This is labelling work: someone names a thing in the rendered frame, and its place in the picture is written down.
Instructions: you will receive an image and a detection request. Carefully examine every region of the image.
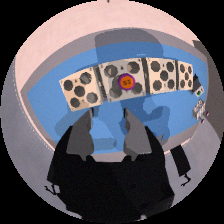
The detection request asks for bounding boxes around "blue bench mat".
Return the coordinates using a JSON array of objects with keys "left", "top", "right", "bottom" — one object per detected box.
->
[{"left": 27, "top": 42, "right": 207, "bottom": 154}]

